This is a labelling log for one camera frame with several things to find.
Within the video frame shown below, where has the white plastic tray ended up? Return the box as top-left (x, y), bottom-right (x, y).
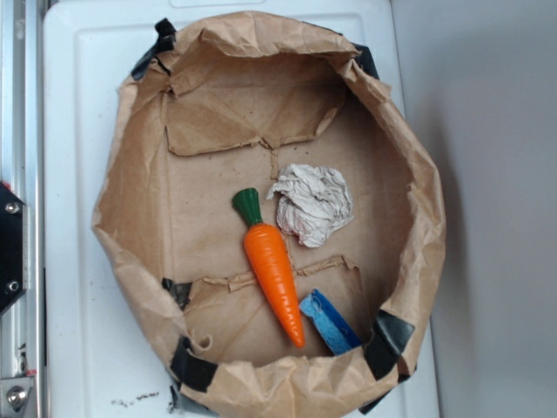
top-left (42, 0), bottom-right (441, 418)

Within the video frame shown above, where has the crumpled white paper towel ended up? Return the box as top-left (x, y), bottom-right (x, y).
top-left (266, 164), bottom-right (354, 248)

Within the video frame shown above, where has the metal corner bracket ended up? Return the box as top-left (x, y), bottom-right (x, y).
top-left (0, 376), bottom-right (35, 417)

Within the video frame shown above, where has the brown paper bag bin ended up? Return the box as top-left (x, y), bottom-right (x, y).
top-left (92, 11), bottom-right (446, 417)

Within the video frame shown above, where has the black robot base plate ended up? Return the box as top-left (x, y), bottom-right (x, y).
top-left (0, 182), bottom-right (27, 316)

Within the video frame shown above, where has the blue sponge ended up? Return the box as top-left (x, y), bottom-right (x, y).
top-left (299, 289), bottom-right (362, 355)

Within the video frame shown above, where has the orange plastic toy carrot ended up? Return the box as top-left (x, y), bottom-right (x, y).
top-left (232, 188), bottom-right (305, 348)

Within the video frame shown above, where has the aluminium frame rail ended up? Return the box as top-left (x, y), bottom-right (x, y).
top-left (1, 1), bottom-right (50, 417)

